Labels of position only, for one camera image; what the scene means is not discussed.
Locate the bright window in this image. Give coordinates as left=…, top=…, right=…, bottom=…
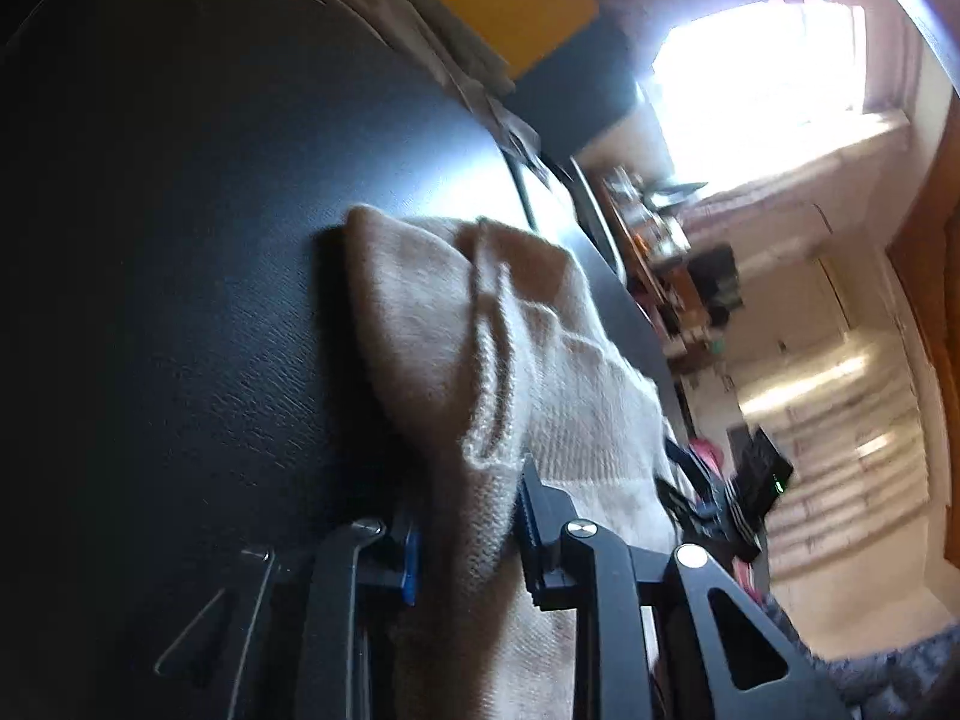
left=651, top=0, right=872, bottom=182

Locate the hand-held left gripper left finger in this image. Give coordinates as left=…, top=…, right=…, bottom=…
left=154, top=510, right=421, bottom=720

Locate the grey yellow blue cushion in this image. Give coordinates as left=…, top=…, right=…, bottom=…
left=405, top=0, right=647, bottom=156

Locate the black box appliance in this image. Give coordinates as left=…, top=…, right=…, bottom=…
left=688, top=242, right=745, bottom=314

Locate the wooden door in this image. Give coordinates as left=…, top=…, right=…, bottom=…
left=889, top=86, right=960, bottom=425

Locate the grey garment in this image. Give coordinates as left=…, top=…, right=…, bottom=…
left=247, top=0, right=542, bottom=145

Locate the beige ribbed sweater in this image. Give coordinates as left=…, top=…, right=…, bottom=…
left=341, top=204, right=692, bottom=720

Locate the cluttered wooden desk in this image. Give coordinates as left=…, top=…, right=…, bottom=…
left=598, top=163, right=745, bottom=365

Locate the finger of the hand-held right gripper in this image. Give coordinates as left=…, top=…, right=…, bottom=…
left=664, top=439, right=715, bottom=501
left=655, top=475, right=715, bottom=535

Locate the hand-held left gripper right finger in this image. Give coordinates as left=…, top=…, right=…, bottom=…
left=517, top=454, right=848, bottom=720

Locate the white chair frame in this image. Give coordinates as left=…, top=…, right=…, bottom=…
left=568, top=156, right=632, bottom=280

